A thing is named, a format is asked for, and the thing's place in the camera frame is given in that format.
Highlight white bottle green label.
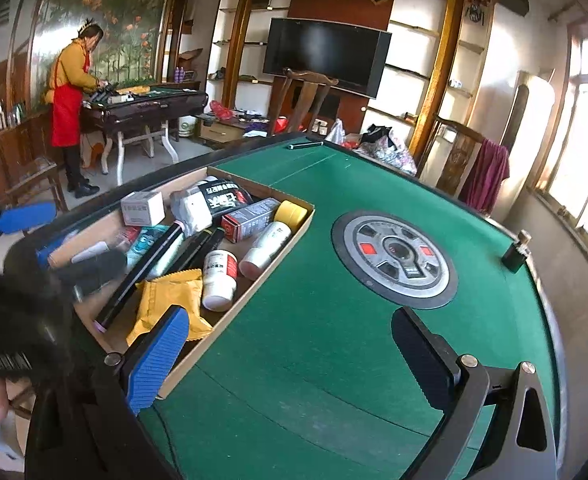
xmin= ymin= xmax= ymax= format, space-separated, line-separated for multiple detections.
xmin=239 ymin=221 xmax=293 ymax=278

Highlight small brown carton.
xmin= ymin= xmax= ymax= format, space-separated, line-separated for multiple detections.
xmin=199 ymin=117 xmax=247 ymax=145

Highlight wooden armchair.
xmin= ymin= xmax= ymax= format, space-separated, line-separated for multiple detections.
xmin=0 ymin=110 xmax=69 ymax=211

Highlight dark mahjong table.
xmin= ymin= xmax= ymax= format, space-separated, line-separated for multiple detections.
xmin=80 ymin=82 xmax=209 ymax=187

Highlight white plastic bag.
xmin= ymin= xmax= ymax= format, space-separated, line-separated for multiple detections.
xmin=325 ymin=119 xmax=347 ymax=145

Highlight yellow snack packet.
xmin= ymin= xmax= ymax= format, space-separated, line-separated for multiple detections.
xmin=126 ymin=269 xmax=213 ymax=347

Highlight orange white stool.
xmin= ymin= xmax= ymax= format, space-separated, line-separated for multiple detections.
xmin=81 ymin=132 xmax=107 ymax=171

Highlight tall white panel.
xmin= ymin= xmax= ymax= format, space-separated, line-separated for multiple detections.
xmin=511 ymin=71 xmax=557 ymax=196

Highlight wooden television cabinet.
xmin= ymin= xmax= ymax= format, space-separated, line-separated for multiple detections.
xmin=269 ymin=82 xmax=369 ymax=136

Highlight white box grey print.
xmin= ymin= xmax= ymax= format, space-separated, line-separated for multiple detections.
xmin=120 ymin=190 xmax=166 ymax=227

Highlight black flat television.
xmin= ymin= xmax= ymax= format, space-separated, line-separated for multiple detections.
xmin=263 ymin=17 xmax=392 ymax=100

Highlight slim black pen purple end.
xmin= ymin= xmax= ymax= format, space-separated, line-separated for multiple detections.
xmin=95 ymin=221 xmax=185 ymax=333

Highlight teal tissue pack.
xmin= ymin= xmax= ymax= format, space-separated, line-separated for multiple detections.
xmin=124 ymin=225 xmax=172 ymax=271

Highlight white bottle red label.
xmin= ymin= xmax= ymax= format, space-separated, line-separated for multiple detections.
xmin=202 ymin=250 xmax=239 ymax=312

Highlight black ink bottle wooden cap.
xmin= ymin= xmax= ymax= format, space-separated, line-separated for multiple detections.
xmin=501 ymin=229 xmax=532 ymax=273

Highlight grey glue box red label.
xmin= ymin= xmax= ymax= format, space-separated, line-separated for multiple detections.
xmin=221 ymin=197 xmax=281 ymax=244

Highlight flower wall painting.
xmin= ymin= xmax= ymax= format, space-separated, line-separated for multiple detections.
xmin=26 ymin=0 xmax=175 ymax=111

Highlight clear plastic box red contents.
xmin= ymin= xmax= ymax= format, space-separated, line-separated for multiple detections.
xmin=116 ymin=227 xmax=142 ymax=251

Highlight maroon cloth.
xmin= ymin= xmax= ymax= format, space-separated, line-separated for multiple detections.
xmin=459 ymin=139 xmax=511 ymax=217

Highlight cardboard box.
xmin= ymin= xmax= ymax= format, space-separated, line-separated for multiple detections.
xmin=0 ymin=165 xmax=315 ymax=401

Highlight wooden wall shelf unit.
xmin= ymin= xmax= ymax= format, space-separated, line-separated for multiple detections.
xmin=209 ymin=0 xmax=499 ymax=161

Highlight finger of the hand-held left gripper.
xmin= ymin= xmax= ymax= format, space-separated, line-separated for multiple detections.
xmin=0 ymin=202 xmax=57 ymax=236
xmin=38 ymin=231 xmax=79 ymax=263

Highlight pile of bags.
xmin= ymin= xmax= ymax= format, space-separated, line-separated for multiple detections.
xmin=356 ymin=125 xmax=419 ymax=176

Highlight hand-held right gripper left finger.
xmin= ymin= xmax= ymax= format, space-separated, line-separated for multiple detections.
xmin=26 ymin=305 xmax=191 ymax=480

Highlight black snack bag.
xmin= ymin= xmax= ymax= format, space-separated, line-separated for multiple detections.
xmin=170 ymin=176 xmax=255 ymax=238

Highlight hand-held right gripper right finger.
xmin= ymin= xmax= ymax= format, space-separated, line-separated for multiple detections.
xmin=391 ymin=305 xmax=559 ymax=480

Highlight wooden chair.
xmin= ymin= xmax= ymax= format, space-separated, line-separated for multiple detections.
xmin=416 ymin=115 xmax=487 ymax=196
xmin=269 ymin=67 xmax=339 ymax=138

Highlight round grey table centre disc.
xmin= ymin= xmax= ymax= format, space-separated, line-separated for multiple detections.
xmin=331 ymin=210 xmax=459 ymax=311

